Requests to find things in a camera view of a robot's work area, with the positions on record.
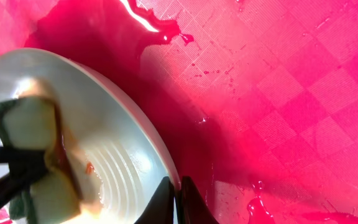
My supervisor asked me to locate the red plastic serving tray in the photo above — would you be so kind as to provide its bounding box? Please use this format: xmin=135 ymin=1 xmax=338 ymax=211
xmin=0 ymin=0 xmax=358 ymax=223

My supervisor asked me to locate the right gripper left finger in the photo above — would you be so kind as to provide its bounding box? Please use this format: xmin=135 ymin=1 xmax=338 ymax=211
xmin=135 ymin=177 xmax=175 ymax=224

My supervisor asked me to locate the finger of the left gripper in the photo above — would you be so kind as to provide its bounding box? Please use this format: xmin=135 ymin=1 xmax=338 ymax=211
xmin=0 ymin=169 xmax=48 ymax=209
xmin=0 ymin=146 xmax=45 ymax=164

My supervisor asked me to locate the light blue plate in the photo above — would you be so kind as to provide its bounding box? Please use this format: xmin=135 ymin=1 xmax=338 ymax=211
xmin=0 ymin=49 xmax=180 ymax=223

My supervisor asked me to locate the green yellow scrub sponge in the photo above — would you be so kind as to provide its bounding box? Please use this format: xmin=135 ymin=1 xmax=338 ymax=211
xmin=0 ymin=96 xmax=83 ymax=224

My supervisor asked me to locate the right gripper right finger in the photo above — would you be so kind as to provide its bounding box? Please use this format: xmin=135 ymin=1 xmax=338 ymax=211
xmin=178 ymin=176 xmax=219 ymax=224

